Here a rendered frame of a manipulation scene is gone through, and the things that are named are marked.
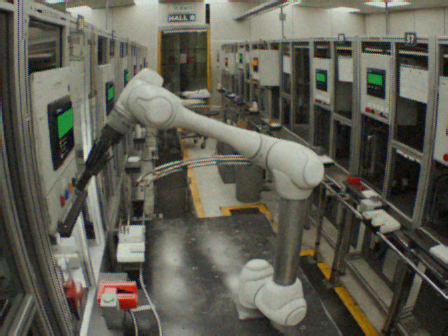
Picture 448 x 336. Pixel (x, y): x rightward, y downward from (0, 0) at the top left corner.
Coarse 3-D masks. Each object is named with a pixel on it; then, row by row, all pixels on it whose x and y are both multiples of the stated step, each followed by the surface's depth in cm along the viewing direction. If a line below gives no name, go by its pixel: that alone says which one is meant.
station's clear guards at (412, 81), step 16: (368, 48) 243; (384, 48) 222; (400, 48) 203; (416, 48) 186; (400, 64) 205; (416, 64) 188; (400, 80) 208; (416, 80) 190; (400, 96) 210; (416, 96) 193; (400, 112) 214; (416, 112) 196; (368, 128) 259; (400, 128) 216; (416, 128) 198; (368, 144) 262; (384, 144) 238; (416, 144) 199; (368, 160) 263; (384, 160) 239; (400, 160) 287; (416, 160) 290; (368, 176) 264; (384, 176) 241
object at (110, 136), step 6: (108, 126) 113; (102, 132) 113; (108, 132) 113; (114, 132) 113; (102, 138) 117; (108, 138) 114; (114, 138) 113; (120, 138) 115; (108, 144) 113; (114, 144) 114; (102, 150) 114
